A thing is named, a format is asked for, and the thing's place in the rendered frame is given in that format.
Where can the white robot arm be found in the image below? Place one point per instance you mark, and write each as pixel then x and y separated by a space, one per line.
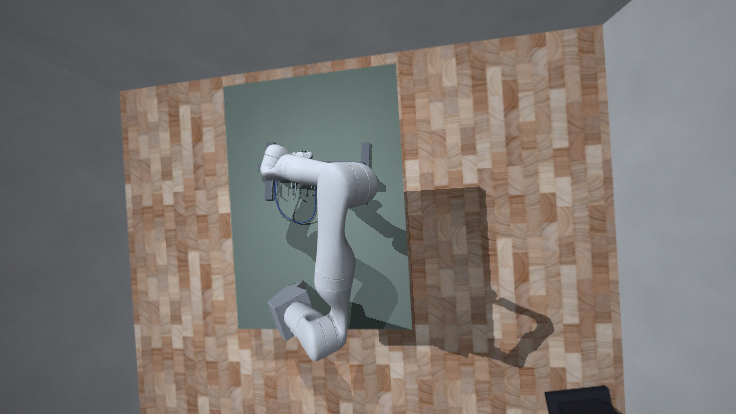
pixel 340 185

